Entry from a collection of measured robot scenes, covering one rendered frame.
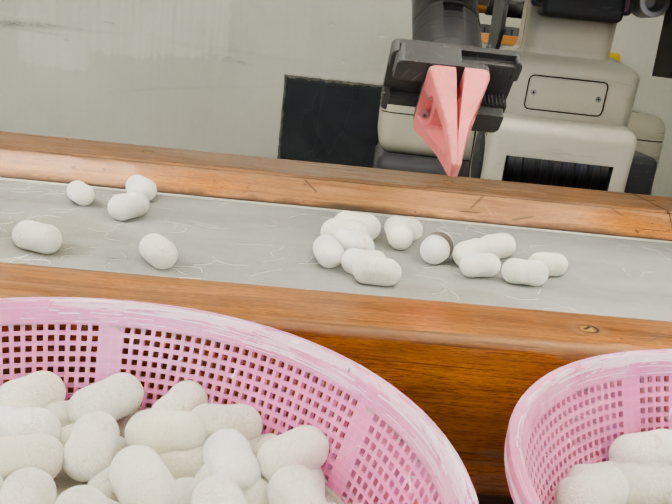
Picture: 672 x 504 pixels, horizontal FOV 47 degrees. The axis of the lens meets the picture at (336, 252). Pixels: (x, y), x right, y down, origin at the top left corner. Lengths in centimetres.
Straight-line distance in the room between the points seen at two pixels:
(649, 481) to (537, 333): 10
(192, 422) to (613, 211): 55
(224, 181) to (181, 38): 199
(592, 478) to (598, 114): 100
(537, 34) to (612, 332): 89
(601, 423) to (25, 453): 24
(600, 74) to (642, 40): 151
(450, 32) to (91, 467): 45
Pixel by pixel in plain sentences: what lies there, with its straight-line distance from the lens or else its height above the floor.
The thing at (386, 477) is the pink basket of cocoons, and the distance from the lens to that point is 29.
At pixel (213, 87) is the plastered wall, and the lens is 268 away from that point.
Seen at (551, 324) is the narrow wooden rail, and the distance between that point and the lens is 41.
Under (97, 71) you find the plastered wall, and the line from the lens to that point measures 278.
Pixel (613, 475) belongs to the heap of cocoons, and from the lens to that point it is 32.
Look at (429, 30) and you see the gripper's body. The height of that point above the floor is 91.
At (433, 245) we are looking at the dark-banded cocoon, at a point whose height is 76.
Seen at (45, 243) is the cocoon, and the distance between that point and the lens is 52.
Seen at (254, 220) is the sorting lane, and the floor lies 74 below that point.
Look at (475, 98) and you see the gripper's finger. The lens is 59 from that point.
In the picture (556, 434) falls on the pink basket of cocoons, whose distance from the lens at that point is 34.
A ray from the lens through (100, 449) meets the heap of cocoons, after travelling 30.
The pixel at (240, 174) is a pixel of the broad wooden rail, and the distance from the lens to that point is 73.
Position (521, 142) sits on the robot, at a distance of 121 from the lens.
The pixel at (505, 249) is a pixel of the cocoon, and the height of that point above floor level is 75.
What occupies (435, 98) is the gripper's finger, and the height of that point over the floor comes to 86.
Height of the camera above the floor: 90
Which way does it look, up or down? 16 degrees down
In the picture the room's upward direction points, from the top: 6 degrees clockwise
